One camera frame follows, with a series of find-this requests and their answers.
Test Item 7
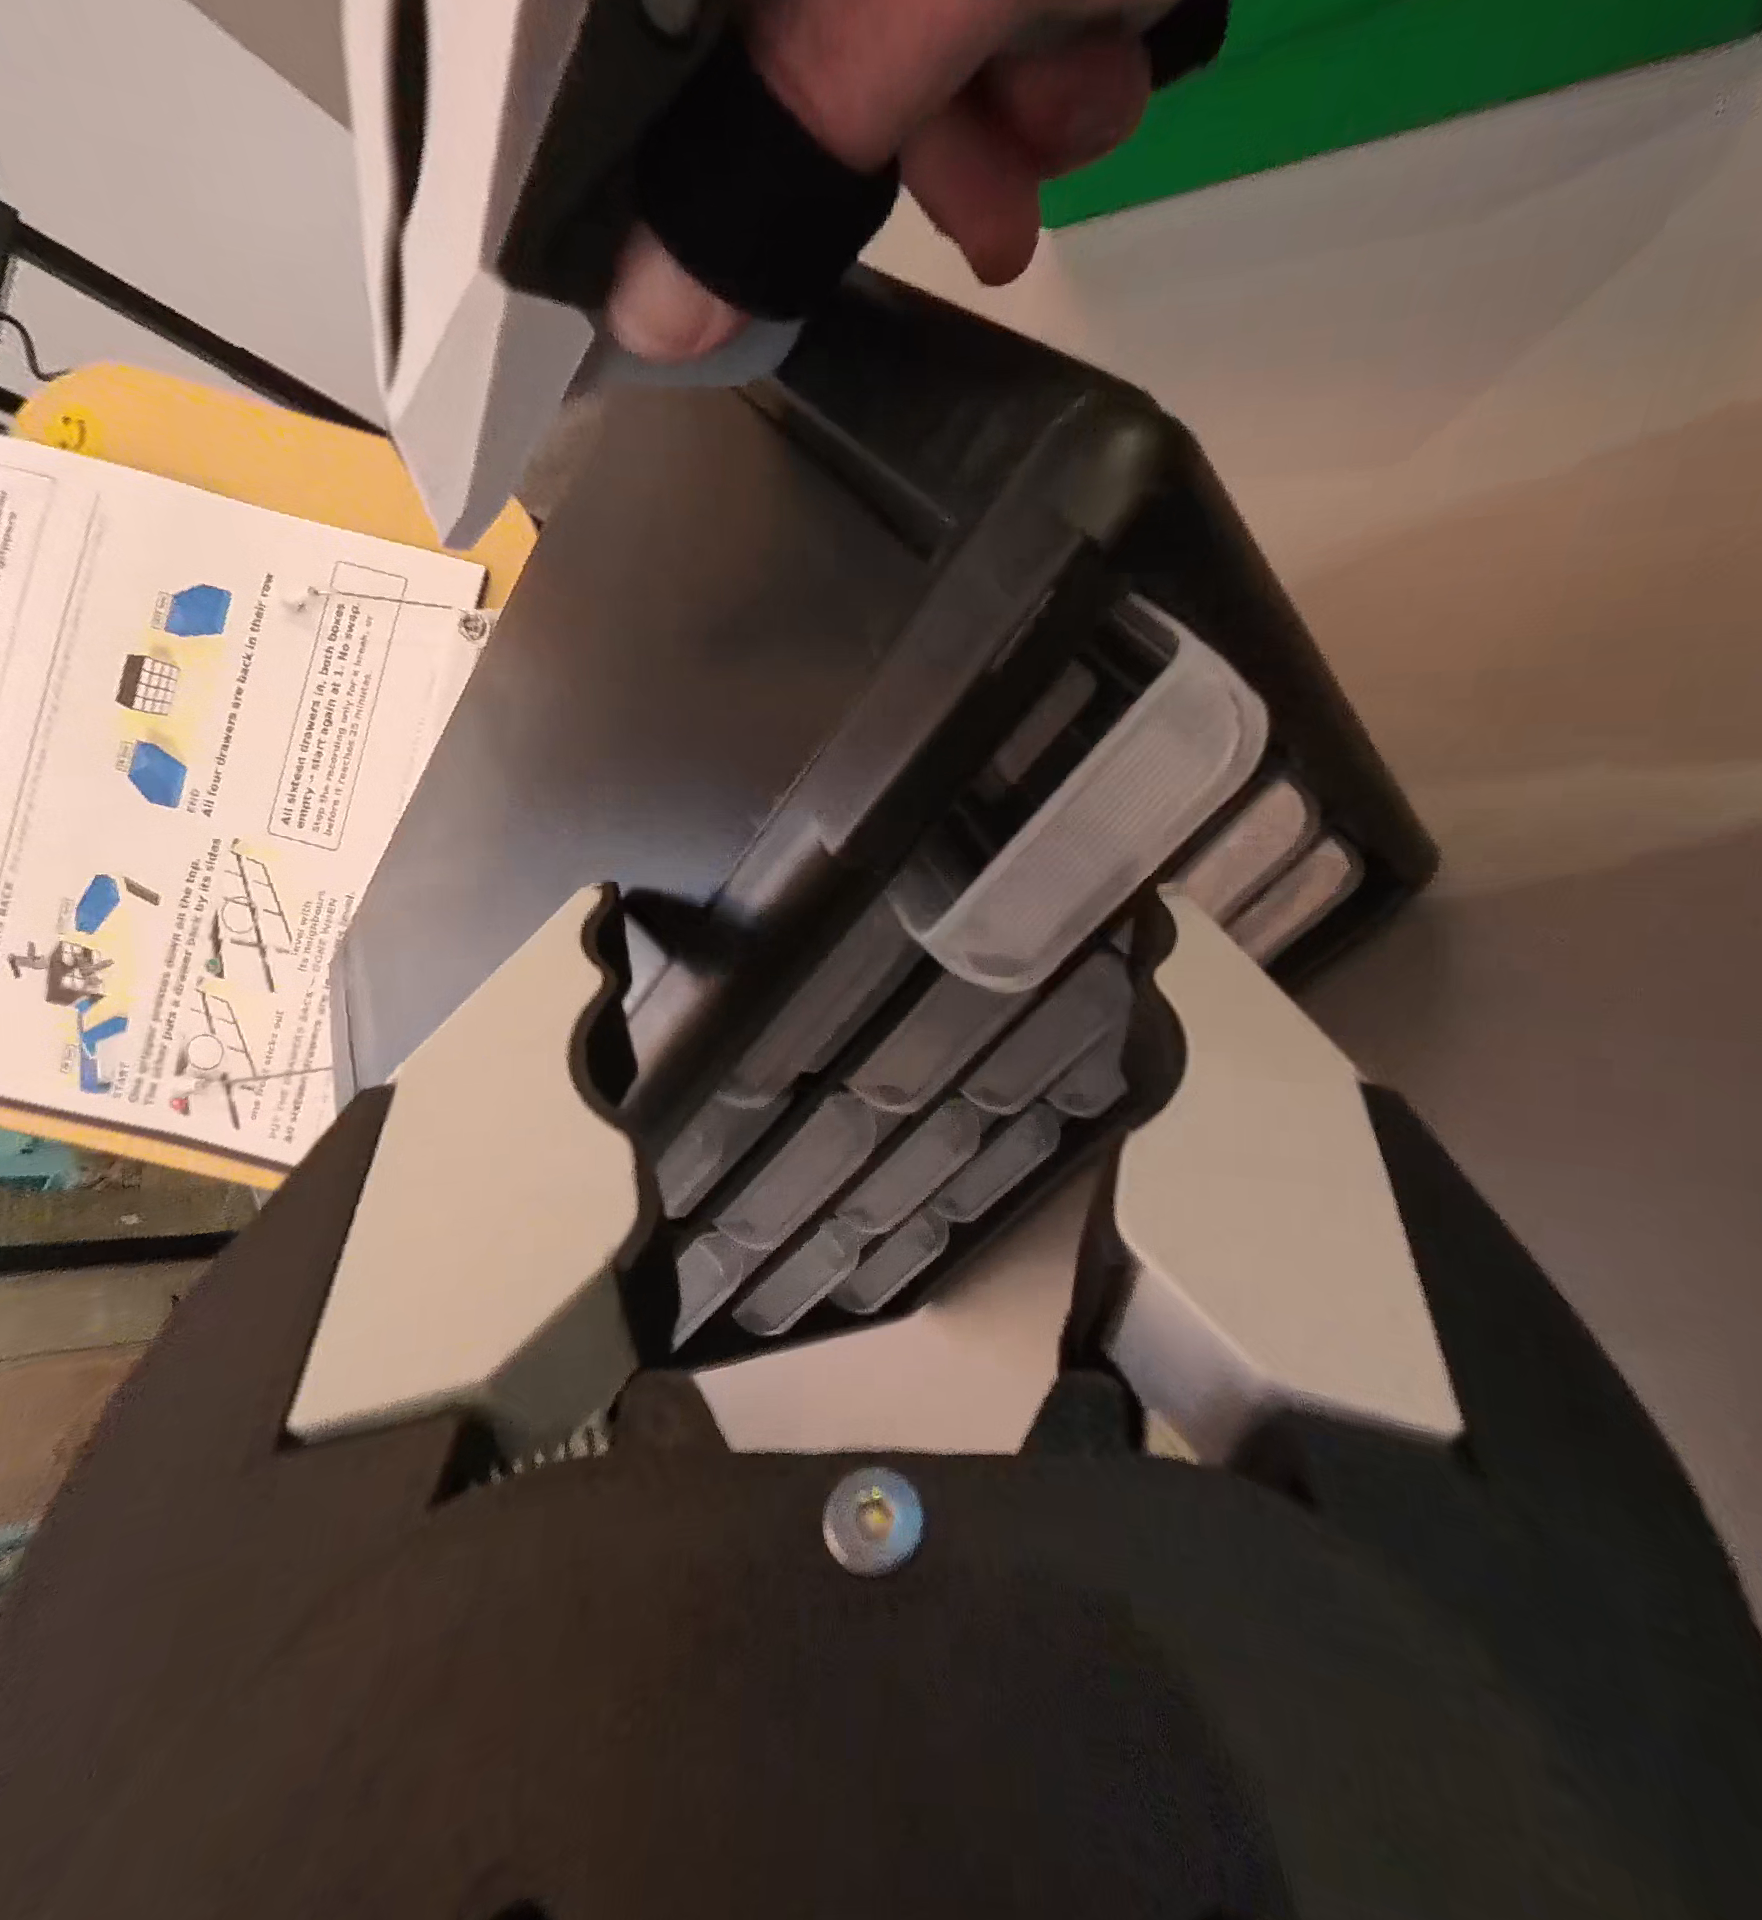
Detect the clear plastic drawer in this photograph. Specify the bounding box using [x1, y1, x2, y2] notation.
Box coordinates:
[880, 630, 1271, 993]

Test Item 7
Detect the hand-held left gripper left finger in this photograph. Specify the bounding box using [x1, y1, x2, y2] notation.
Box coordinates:
[284, 882, 660, 1443]

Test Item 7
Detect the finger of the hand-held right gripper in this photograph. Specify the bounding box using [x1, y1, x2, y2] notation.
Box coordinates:
[562, 313, 808, 410]

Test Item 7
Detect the person's right hand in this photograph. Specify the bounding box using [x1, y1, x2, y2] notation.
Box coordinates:
[603, 0, 1167, 361]

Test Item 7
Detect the printed instruction sheet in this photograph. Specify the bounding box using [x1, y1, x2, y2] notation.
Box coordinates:
[0, 427, 494, 1172]

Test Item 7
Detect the green plastic bin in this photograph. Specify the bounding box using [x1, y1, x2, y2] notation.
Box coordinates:
[1038, 0, 1762, 230]

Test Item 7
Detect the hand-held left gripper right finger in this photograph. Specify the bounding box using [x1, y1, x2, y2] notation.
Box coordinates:
[1103, 892, 1468, 1468]

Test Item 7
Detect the black drawer cabinet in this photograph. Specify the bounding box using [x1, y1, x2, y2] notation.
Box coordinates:
[332, 271, 1437, 1374]

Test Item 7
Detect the grid of clear drawers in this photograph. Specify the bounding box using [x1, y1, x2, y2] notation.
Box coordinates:
[647, 600, 1371, 1352]

